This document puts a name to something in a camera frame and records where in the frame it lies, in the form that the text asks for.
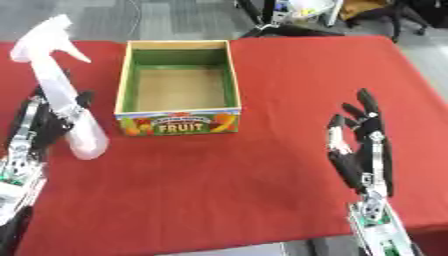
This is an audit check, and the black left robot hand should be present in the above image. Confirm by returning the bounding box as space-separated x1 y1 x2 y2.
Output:
3 71 97 162

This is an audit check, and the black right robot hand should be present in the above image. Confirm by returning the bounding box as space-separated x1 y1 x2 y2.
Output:
325 87 396 198

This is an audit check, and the white spray bottle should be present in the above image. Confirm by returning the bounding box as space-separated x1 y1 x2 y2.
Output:
8 13 112 161

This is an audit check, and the cardboard box with green inside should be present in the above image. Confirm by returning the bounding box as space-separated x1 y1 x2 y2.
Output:
113 39 244 137

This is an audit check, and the black office chair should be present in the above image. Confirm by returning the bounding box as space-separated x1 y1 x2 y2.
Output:
337 0 448 44

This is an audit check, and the white machine with yellow parts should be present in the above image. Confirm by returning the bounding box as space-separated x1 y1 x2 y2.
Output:
271 0 345 28

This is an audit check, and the black tripod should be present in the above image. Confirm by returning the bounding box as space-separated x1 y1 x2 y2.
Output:
234 0 347 38

